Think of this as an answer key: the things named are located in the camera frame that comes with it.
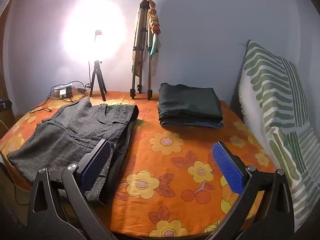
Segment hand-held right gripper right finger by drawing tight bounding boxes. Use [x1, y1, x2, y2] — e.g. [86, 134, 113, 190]
[205, 141, 295, 240]

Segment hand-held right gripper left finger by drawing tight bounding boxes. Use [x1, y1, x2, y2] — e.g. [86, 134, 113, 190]
[27, 139, 115, 240]

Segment grey checked pants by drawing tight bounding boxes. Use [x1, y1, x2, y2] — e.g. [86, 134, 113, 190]
[7, 97, 139, 207]

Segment dark folded pants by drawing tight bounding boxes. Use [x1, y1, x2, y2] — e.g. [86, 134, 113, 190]
[157, 82, 224, 126]

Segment orange floral bedsheet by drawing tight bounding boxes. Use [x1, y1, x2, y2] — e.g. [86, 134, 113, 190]
[0, 91, 278, 238]

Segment black power adapter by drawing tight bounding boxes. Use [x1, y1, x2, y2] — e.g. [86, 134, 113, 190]
[53, 84, 73, 99]

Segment green striped white pillow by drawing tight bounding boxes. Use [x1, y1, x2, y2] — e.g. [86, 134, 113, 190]
[239, 39, 317, 233]

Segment small black tripod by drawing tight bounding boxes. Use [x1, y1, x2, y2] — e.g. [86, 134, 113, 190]
[89, 59, 108, 102]

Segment tall metal tripod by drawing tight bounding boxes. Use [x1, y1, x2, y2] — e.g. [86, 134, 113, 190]
[129, 0, 160, 101]

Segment bright lamp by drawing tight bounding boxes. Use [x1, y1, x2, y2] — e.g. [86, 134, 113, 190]
[60, 0, 127, 62]

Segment colourful cloth on tripod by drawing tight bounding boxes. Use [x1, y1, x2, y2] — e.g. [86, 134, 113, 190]
[147, 0, 162, 56]

